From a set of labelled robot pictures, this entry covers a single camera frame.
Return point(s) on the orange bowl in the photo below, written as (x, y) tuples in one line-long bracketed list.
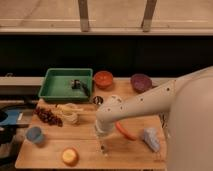
[(103, 79)]

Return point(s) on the orange apple toy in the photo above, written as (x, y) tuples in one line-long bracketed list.
[(70, 156)]

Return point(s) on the blue grey cloth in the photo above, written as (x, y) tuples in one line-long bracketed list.
[(149, 136)]

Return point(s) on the wooden board table top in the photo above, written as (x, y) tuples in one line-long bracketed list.
[(122, 153)]

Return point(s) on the black brush in tray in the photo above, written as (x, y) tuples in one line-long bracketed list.
[(79, 86)]

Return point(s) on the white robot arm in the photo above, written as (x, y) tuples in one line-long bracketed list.
[(189, 102)]

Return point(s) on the blue object at left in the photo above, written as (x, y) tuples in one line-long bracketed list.
[(12, 119)]

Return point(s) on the small metal cup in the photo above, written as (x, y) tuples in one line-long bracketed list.
[(98, 100)]

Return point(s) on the green plastic tray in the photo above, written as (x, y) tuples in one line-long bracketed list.
[(56, 84)]

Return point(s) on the purple bowl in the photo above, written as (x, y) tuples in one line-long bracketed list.
[(141, 82)]

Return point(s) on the orange carrot toy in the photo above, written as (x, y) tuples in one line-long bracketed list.
[(124, 132)]

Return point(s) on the blue plastic cup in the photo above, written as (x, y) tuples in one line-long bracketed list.
[(35, 135)]

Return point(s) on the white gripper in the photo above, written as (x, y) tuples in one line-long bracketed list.
[(103, 129)]

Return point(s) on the bunch of dark grapes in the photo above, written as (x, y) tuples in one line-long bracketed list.
[(48, 117)]

